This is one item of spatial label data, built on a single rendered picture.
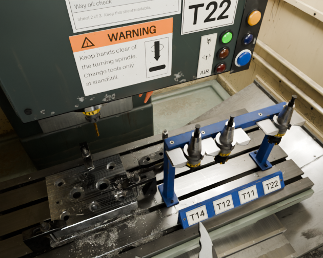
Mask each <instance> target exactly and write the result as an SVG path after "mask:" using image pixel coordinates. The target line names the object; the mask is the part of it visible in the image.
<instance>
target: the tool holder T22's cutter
mask: <svg viewBox="0 0 323 258"><path fill-rule="evenodd" d="M267 139H268V142H269V143H270V144H272V143H274V144H275V145H278V144H279V143H280V142H281V139H282V137H279V138H277V137H274V136H270V135H268V137H267Z"/></svg>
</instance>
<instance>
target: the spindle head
mask: <svg viewBox="0 0 323 258"><path fill-rule="evenodd" d="M245 2H246V0H238V3H237V7H236V12H235V18H234V23H233V24H232V25H227V26H222V27H217V28H212V29H207V30H202V31H197V32H192V33H188V34H183V35H181V18H182V8H183V0H181V10H180V13H179V14H173V15H168V16H162V17H157V18H152V19H146V20H140V21H135V22H131V23H125V24H120V25H114V26H108V27H103V28H97V29H92V30H86V31H80V32H75V33H74V32H73V28H72V24H71V20H70V16H69V12H68V8H67V4H66V0H0V86H1V88H2V90H3V91H4V93H5V95H6V97H7V99H8V100H9V102H10V104H11V106H12V108H13V109H14V111H15V113H16V115H17V116H18V117H19V118H20V119H21V120H22V123H23V124H26V123H30V122H34V121H38V120H42V119H46V118H50V117H54V116H58V115H62V114H65V113H69V112H74V111H78V110H81V109H85V108H89V107H92V106H96V105H100V104H104V103H108V102H112V101H116V100H120V99H124V98H128V97H131V96H135V95H139V94H143V93H147V92H151V91H155V90H159V89H163V88H167V87H171V86H174V85H178V84H181V83H185V82H189V81H194V80H197V79H201V78H205V77H209V76H213V75H217V74H216V73H215V72H214V68H215V66H216V65H217V64H218V63H220V62H225V63H226V64H227V68H226V70H225V71H224V72H223V73H225V72H228V71H230V69H231V64H232V60H233V55H234V51H235V47H236V42H237V38H238V33H239V29H240V24H241V19H242V16H243V12H244V7H245ZM166 18H173V28H172V60H171V75H169V76H165V77H161V78H157V79H152V80H148V81H144V82H140V83H136V84H132V85H128V86H125V87H121V88H117V89H112V90H108V91H104V92H100V93H96V94H92V95H88V96H85V93H84V89H83V86H82V82H81V79H80V76H79V72H78V68H77V65H76V61H75V57H74V54H73V50H72V46H71V42H70V39H69V36H74V35H80V34H85V33H91V32H96V31H102V30H108V29H113V28H118V27H124V26H129V25H135V24H141V23H146V22H151V21H155V20H160V19H166ZM226 30H231V31H233V34H234V35H233V38H232V40H231V41H230V42H229V43H228V44H226V45H222V44H221V43H220V41H219V38H220V36H221V34H222V33H223V32H224V31H226ZM215 33H217V38H216V45H215V51H214V57H213V63H212V70H211V75H209V76H205V77H201V78H197V69H198V61H199V52H200V43H201V37H202V36H205V35H210V34H215ZM222 47H228V48H229V49H230V54H229V56H228V57H227V58H226V59H224V60H219V59H218V58H217V52H218V51H219V49H221V48H222Z"/></svg>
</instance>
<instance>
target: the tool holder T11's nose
mask: <svg viewBox="0 0 323 258"><path fill-rule="evenodd" d="M85 119H86V120H87V121H88V122H91V123H96V122H98V120H99V119H100V112H98V113H97V114H95V115H92V116H87V115H85Z"/></svg>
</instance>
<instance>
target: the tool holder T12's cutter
mask: <svg viewBox="0 0 323 258"><path fill-rule="evenodd" d="M228 157H229V156H226V157H221V156H219V155H217V156H215V158H214V161H215V162H216V163H217V162H219V163H220V165H221V164H225V162H227V161H228Z"/></svg>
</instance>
